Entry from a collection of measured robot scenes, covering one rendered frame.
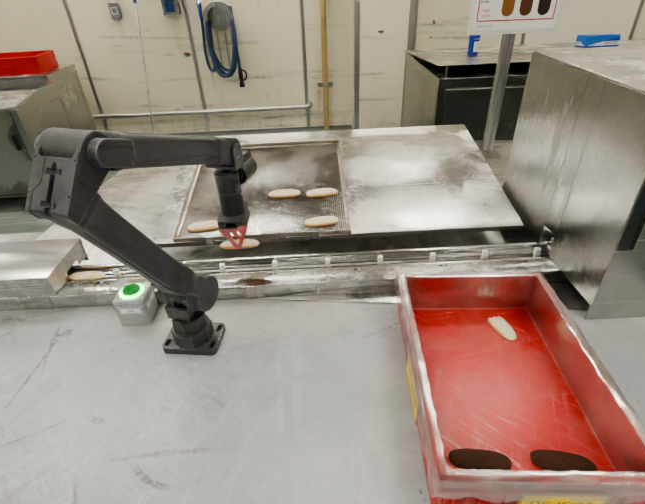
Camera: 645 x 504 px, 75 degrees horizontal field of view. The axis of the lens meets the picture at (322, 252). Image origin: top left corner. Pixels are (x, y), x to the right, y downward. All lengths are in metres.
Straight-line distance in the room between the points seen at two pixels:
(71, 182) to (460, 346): 0.77
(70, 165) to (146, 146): 0.15
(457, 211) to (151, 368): 0.91
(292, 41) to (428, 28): 1.35
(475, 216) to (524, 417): 0.62
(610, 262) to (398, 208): 0.56
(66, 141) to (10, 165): 3.19
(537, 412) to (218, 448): 0.58
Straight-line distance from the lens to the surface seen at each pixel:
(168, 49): 4.85
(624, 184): 1.01
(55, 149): 0.67
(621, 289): 1.11
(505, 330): 1.02
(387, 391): 0.87
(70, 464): 0.91
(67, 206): 0.64
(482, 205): 1.34
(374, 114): 4.53
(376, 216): 1.24
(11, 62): 4.53
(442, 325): 1.00
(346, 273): 1.06
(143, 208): 1.63
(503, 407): 0.89
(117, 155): 0.66
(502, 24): 1.89
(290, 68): 4.68
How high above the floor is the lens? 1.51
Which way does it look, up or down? 34 degrees down
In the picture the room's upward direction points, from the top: 3 degrees counter-clockwise
